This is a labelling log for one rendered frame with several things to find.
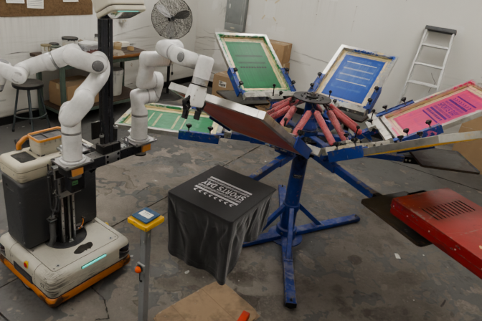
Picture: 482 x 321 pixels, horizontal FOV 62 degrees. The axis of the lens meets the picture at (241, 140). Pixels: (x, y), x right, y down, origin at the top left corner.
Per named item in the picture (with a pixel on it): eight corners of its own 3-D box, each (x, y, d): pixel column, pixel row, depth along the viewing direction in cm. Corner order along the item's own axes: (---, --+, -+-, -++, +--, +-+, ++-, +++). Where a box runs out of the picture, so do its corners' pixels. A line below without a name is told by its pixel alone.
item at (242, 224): (225, 284, 223) (234, 221, 207) (220, 281, 225) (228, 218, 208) (266, 245, 260) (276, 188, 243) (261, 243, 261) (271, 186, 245)
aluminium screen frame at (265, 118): (263, 120, 183) (266, 112, 184) (168, 88, 210) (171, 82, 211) (307, 157, 252) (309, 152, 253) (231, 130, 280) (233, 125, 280)
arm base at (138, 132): (120, 136, 241) (120, 112, 235) (137, 131, 251) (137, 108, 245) (138, 145, 234) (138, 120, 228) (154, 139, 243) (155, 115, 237)
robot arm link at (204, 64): (185, 49, 186) (200, 54, 193) (179, 72, 188) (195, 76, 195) (206, 54, 176) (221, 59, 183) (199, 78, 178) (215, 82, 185)
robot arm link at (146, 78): (135, 41, 210) (166, 41, 222) (123, 99, 232) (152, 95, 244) (148, 56, 203) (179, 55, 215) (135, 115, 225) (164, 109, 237)
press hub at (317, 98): (295, 256, 336) (327, 103, 284) (255, 236, 354) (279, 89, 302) (313, 235, 367) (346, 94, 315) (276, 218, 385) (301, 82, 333)
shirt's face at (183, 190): (231, 223, 206) (231, 222, 206) (168, 191, 226) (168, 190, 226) (275, 189, 244) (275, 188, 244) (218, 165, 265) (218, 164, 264)
